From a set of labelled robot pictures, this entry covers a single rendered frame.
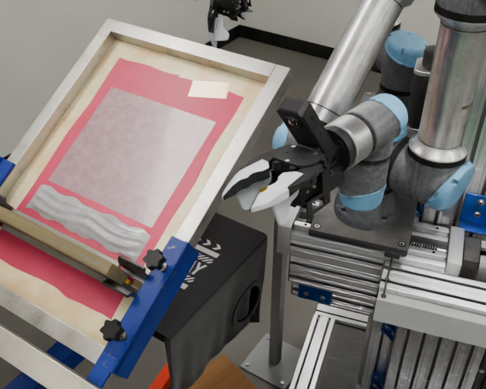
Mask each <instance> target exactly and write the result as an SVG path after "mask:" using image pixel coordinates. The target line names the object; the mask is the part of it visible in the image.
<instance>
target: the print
mask: <svg viewBox="0 0 486 389"><path fill-rule="evenodd" d="M226 248H227V247H224V246H223V245H220V244H218V243H216V242H213V241H211V240H209V239H207V238H204V237H202V236H201V238H200V240H199V242H198V243H197V245H196V247H195V248H194V249H195V250H196V251H197V252H198V253H199V256H198V257H197V259H196V261H195V263H194V264H193V266H192V268H191V270H190V272H189V273H188V274H187V277H186V278H185V280H184V282H183V283H182V285H181V287H180V289H181V290H183V291H184V290H185V289H186V288H187V287H188V286H189V285H190V284H191V283H192V282H193V281H194V280H195V279H196V278H197V277H198V276H199V275H200V274H201V273H202V272H203V271H204V270H205V269H206V268H207V267H208V266H209V265H210V264H211V263H212V262H213V261H214V260H215V259H216V258H217V257H218V256H219V255H220V254H221V253H222V252H223V251H224V250H225V249H226Z"/></svg>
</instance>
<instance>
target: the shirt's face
mask: <svg viewBox="0 0 486 389"><path fill-rule="evenodd" d="M202 237H204V238H207V239H209V240H211V241H213V242H216V243H218V244H220V245H223V246H224V247H227V248H226V249H225V250H224V251H223V252H222V253H221V254H220V255H219V256H218V257H217V258H216V259H215V260H214V261H213V262H212V263H211V264H210V265H209V266H208V267H207V268H206V269H205V270H204V271H203V272H202V273H201V274H200V275H199V276H198V277H197V278H196V279H195V280H194V281H193V282H192V283H191V284H190V285H189V286H188V287H187V288H186V289H185V290H184V291H183V290H181V289H179V290H178V292H177V294H176V296H175V297H174V299H173V301H172V303H171V304H170V306H169V308H168V309H167V312H166V313H165V314H164V317H163V318H162V320H161V322H160V323H159V325H158V327H157V328H156V330H155V332H154V333H155V334H156V335H158V336H159V337H162V338H164V339H165V340H167V338H168V337H169V336H170V335H171V334H172V333H173V332H174V331H175V330H176V329H177V328H178V327H179V326H180V325H181V324H182V323H183V322H184V321H185V320H186V319H187V318H188V317H189V316H190V315H191V314H192V312H193V311H194V310H195V309H196V308H197V307H198V306H199V305H200V304H201V303H202V302H203V301H204V300H205V299H206V298H207V297H208V296H209V295H210V294H211V293H212V292H213V291H214V289H215V288H216V287H217V286H218V285H219V284H220V283H221V282H222V281H223V280H224V279H225V278H226V277H227V276H228V275H229V274H230V273H231V272H232V271H233V270H234V269H235V268H236V267H237V265H238V264H239V263H240V262H241V261H242V260H243V259H244V258H245V257H246V256H247V255H248V254H249V253H250V252H251V251H252V250H253V249H254V248H255V247H256V246H257V245H258V244H259V242H260V241H261V240H262V239H263V238H264V237H265V234H264V233H262V232H260V231H257V230H255V229H253V228H250V227H248V226H246V225H243V224H241V223H238V222H236V221H233V220H231V219H229V218H226V217H224V216H222V215H219V214H217V213H215V214H214V216H213V218H212V219H211V221H210V223H209V224H208V226H207V228H206V229H205V231H204V234H203V235H202Z"/></svg>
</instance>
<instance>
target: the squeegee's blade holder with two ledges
mask: <svg viewBox="0 0 486 389"><path fill-rule="evenodd" d="M12 212H14V213H16V214H17V215H20V216H22V217H23V218H26V219H28V220H29V221H31V222H34V223H36V224H37V225H39V226H41V227H43V228H45V229H47V230H49V231H51V232H53V233H55V234H57V235H59V236H61V237H63V238H65V239H67V240H69V241H71V242H72V243H74V244H76V245H78V246H80V247H82V248H84V249H86V250H88V251H90V252H92V253H94V254H96V255H98V256H100V257H102V258H104V259H105V260H107V261H109V262H111V263H113V264H115V265H116V266H118V267H121V265H120V264H119V263H118V261H116V260H115V259H112V258H110V257H109V256H107V255H104V254H103V253H101V252H99V251H97V250H95V249H93V248H91V247H89V246H88V245H85V244H83V243H81V242H79V241H77V240H75V239H74V238H71V237H69V236H68V235H65V234H63V233H61V232H59V231H57V230H55V229H54V228H51V227H49V226H48V225H46V224H44V223H42V222H40V221H38V220H36V219H34V218H32V217H30V216H28V215H26V214H24V213H22V212H20V211H18V210H16V209H14V208H13V209H12ZM1 229H3V230H5V231H7V232H8V233H10V234H12V235H14V236H16V237H17V238H20V239H21V240H23V241H25V242H27V243H29V244H30V245H33V246H35V247H36V248H38V249H40V250H42V251H44V252H46V253H48V254H49V255H51V256H53V257H55V258H57V259H59V260H60V261H62V262H64V263H66V264H68V265H70V266H72V267H73V268H75V269H78V270H79V271H80V272H83V273H85V274H87V275H88V276H91V277H92V278H94V279H96V280H98V281H100V282H102V281H104V280H106V279H107V278H106V277H104V276H101V275H100V274H98V273H96V272H94V271H93V270H91V269H88V268H86V267H85V266H82V265H81V264H79V263H78V262H75V261H73V260H71V259H69V258H68V257H66V256H64V255H62V254H60V253H58V252H56V251H55V250H53V249H51V248H49V247H47V246H45V245H43V244H42V243H40V242H37V241H36V240H34V239H32V238H30V237H28V236H27V235H24V234H22V233H21V232H18V231H16V230H15V229H13V228H11V227H9V226H7V225H5V224H4V223H3V225H2V226H1Z"/></svg>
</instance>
